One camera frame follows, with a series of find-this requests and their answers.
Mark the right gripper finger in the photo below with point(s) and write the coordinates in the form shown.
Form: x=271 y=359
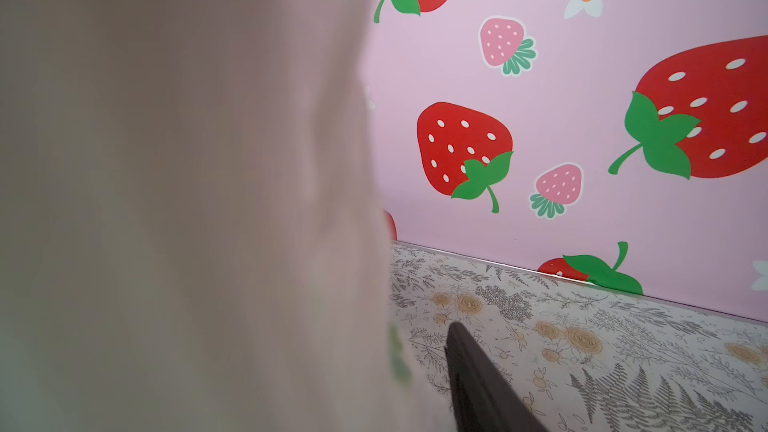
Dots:
x=482 y=399

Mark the white lemon print plastic bag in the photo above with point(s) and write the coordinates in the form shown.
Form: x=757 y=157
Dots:
x=191 y=233

